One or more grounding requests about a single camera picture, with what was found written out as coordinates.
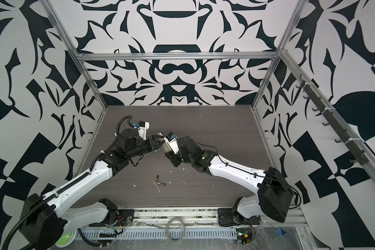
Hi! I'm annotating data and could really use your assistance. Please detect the white remote control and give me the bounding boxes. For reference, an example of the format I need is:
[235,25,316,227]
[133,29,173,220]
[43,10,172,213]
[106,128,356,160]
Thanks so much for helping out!
[158,138,172,153]

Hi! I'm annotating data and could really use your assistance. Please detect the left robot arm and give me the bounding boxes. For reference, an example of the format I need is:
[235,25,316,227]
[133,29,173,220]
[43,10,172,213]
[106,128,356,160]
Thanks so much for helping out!
[18,129,165,250]

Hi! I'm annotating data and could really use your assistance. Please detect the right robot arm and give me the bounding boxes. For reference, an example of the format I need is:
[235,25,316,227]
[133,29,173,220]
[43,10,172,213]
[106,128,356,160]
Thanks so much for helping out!
[163,133,294,227]

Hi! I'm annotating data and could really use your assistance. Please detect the blue tape piece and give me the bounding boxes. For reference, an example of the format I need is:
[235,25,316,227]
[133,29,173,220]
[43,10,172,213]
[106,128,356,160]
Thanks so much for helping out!
[276,228,288,237]

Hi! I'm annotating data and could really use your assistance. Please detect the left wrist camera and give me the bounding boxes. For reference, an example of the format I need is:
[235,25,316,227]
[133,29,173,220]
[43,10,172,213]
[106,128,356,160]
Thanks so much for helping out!
[134,121,150,140]

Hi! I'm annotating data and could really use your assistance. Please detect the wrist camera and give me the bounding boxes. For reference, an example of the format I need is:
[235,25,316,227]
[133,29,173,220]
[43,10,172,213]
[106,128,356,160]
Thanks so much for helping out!
[134,121,150,140]
[165,132,179,154]

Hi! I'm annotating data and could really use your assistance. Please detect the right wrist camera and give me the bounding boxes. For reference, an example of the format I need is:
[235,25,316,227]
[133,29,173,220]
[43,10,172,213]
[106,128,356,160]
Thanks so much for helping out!
[165,132,179,154]

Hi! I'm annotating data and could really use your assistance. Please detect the coiled grey cable loop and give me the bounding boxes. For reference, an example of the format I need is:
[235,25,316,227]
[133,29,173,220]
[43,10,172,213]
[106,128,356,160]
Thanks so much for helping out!
[165,217,186,243]

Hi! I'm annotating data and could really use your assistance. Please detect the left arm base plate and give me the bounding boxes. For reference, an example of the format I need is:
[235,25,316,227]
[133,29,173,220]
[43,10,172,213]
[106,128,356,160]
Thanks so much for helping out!
[89,209,134,227]

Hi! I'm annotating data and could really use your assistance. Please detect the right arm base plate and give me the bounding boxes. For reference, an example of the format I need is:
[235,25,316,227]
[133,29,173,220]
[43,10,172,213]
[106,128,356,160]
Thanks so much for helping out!
[217,208,261,227]

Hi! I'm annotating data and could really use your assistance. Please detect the white slotted cable duct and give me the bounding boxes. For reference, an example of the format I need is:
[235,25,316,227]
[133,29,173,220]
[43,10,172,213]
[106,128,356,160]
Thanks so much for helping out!
[82,228,236,240]

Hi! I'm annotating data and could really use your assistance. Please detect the black corrugated cable hose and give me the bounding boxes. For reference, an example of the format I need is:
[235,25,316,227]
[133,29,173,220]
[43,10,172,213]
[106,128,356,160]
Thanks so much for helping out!
[1,115,135,250]

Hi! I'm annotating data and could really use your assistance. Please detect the wall hook rail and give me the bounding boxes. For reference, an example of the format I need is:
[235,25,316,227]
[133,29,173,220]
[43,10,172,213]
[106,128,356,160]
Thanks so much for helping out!
[297,76,369,165]

